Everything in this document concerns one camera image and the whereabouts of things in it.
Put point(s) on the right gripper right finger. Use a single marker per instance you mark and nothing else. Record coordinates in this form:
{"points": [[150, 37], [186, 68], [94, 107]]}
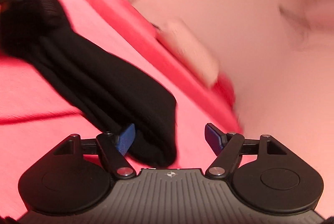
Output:
{"points": [[263, 174]]}

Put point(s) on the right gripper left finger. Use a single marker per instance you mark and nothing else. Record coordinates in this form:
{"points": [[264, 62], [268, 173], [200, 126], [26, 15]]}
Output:
{"points": [[77, 173]]}

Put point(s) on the black pants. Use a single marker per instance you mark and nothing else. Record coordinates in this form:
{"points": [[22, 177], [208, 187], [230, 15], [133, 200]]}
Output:
{"points": [[109, 91]]}

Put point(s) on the red covered bench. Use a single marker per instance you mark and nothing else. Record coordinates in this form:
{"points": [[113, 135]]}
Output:
{"points": [[142, 36]]}

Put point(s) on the beige embossed pillow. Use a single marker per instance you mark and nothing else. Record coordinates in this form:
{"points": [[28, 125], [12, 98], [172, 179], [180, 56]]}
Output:
{"points": [[179, 40]]}

